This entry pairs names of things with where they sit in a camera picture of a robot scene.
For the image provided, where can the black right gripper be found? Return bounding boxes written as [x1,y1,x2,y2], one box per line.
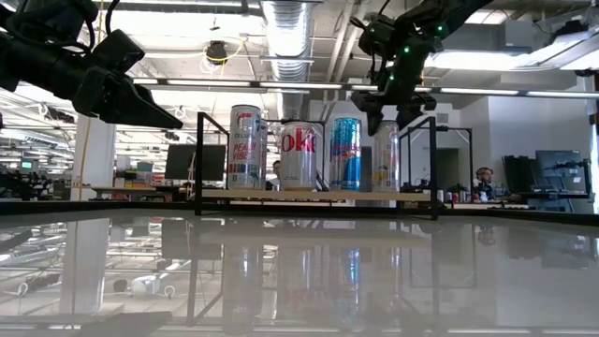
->
[350,13,444,137]

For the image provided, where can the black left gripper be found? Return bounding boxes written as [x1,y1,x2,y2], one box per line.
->
[0,35,183,130]

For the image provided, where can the white yellow Celsius can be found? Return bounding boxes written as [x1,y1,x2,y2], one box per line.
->
[372,120,402,193]

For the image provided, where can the Red Bull can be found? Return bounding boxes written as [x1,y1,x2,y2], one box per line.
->
[329,116,363,192]

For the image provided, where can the Diet Coke can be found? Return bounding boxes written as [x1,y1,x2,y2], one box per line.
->
[279,121,321,191]

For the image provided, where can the Celsius Peach Vibe can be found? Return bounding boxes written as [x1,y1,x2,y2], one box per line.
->
[227,104,264,191]

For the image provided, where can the silver slim beverage can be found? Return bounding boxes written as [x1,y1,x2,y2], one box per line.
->
[259,120,270,188]

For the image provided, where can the white pillar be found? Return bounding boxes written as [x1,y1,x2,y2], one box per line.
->
[74,116,118,202]

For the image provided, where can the black computer monitor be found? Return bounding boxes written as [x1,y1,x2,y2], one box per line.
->
[164,143,227,183]

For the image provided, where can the ceiling light strip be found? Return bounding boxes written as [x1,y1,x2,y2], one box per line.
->
[414,85,599,99]
[133,78,345,90]

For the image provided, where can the black round ceiling device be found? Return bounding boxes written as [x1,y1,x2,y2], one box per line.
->
[204,40,229,66]

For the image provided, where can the person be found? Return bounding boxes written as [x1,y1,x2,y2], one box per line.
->
[473,166,498,200]
[268,159,282,191]

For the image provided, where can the dark background screen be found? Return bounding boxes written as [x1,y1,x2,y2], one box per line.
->
[535,149,592,194]

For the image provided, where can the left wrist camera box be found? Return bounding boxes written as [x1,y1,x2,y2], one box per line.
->
[88,28,146,74]

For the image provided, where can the wooden shelf with black frame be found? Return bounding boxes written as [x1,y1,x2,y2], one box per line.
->
[195,110,440,222]

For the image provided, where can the silver spiral ventilation duct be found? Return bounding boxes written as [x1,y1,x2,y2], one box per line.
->
[260,0,324,122]

